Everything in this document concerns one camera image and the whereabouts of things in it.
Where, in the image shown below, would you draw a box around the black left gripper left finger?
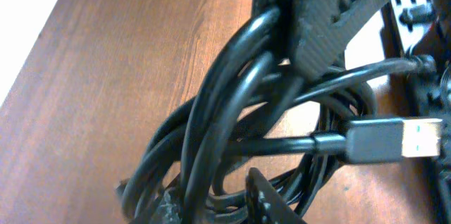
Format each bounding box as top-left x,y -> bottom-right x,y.
130,188 -> 182,224

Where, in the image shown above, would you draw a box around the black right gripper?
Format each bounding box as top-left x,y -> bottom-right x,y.
378,0 -> 451,224

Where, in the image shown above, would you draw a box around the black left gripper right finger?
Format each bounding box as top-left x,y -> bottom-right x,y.
245,168 -> 306,224

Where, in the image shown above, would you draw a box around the thin black usb cable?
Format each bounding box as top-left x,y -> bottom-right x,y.
225,116 -> 444,165

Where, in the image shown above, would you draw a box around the thick black cable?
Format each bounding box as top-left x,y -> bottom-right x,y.
116,5 -> 378,224

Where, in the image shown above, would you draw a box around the black right camera cable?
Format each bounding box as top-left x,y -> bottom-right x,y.
292,54 -> 438,107

